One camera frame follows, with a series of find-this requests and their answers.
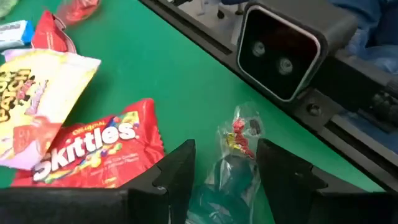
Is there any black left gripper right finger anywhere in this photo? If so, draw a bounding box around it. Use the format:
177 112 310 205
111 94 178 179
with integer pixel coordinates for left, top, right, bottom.
256 138 358 224

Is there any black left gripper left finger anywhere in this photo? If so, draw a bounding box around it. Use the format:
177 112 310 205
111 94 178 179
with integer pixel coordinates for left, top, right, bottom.
120 139 197 224

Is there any clear blue gummy bag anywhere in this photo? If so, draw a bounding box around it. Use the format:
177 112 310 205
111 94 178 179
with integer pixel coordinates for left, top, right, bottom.
186 183 259 224

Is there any clear gummy rings bag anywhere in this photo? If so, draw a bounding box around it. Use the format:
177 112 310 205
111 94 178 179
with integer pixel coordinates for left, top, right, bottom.
205 102 266 200

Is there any red Skittles packet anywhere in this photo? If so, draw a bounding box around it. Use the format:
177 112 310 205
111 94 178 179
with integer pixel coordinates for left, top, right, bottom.
11 98 165 189

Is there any yellow Sour Patch Kids packet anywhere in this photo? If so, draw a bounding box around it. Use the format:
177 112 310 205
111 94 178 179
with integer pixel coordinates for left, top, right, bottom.
0 48 102 171

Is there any white blue Hershey's packet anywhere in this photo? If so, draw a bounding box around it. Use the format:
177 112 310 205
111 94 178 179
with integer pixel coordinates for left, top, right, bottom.
0 19 34 51

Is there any red gummy candy bag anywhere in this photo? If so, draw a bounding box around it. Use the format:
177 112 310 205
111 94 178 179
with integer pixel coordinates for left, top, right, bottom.
57 0 101 25

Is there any person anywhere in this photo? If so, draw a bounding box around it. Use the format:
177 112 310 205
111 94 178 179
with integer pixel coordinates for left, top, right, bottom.
329 0 398 153

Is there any black office chair base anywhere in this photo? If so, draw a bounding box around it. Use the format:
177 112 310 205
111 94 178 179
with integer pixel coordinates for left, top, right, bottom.
195 0 249 19

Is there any black table-level camera box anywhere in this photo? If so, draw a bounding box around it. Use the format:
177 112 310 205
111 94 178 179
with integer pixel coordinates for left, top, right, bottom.
236 0 358 103

